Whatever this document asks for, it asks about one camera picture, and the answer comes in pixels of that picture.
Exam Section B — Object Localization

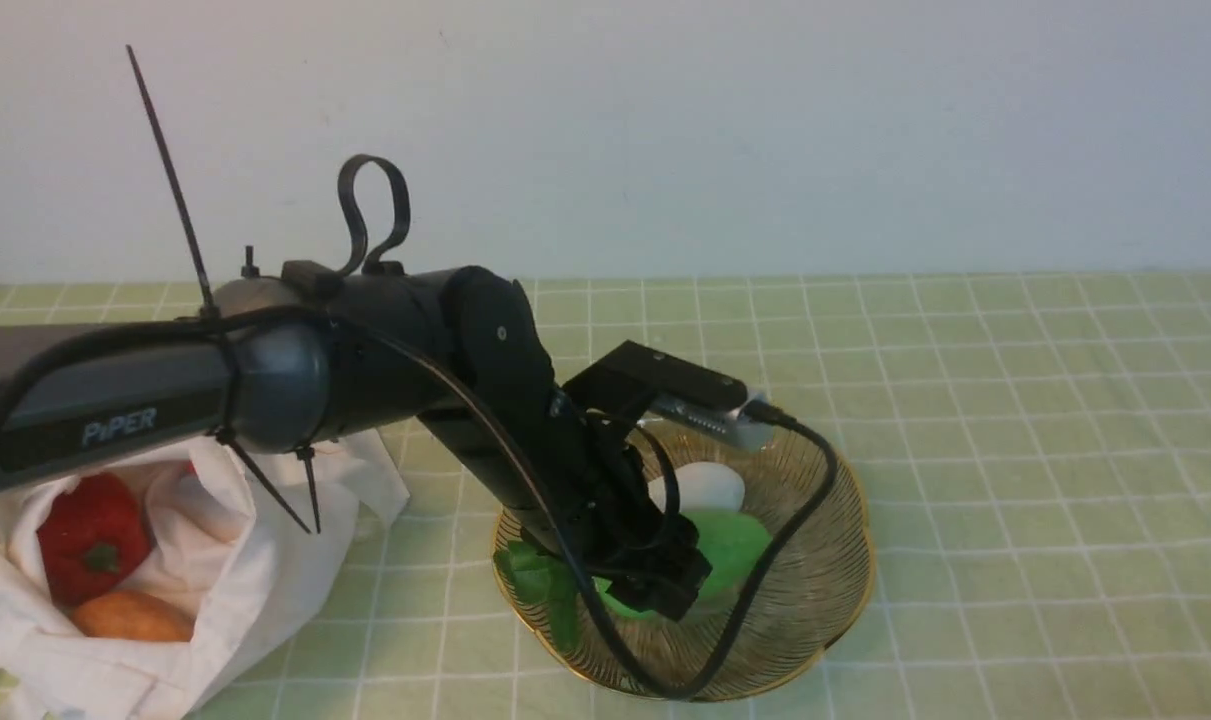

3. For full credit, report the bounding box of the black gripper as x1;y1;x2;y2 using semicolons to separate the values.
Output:
524;401;713;621

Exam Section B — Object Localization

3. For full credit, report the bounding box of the light green vegetable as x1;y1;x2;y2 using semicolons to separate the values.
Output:
586;509;771;621

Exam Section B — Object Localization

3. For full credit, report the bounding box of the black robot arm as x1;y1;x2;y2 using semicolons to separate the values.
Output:
0;155;747;620

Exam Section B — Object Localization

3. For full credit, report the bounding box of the white cloth bag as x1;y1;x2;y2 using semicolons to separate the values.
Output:
0;430;409;719

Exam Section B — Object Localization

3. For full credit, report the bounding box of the white radish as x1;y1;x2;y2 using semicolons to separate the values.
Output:
675;462;746;512

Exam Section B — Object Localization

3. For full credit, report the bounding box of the green leaf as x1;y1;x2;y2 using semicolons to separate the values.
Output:
492;541;579;653

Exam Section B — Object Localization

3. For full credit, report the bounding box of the amber glass plate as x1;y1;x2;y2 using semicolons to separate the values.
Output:
490;417;876;703

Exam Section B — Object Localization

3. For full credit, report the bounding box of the red bell pepper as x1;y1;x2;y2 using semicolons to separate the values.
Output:
38;471;153;606

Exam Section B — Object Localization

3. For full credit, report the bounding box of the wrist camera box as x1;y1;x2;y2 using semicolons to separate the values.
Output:
563;340;774;453

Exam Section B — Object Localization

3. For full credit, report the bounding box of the black cable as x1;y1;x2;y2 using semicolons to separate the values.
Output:
0;305;840;699

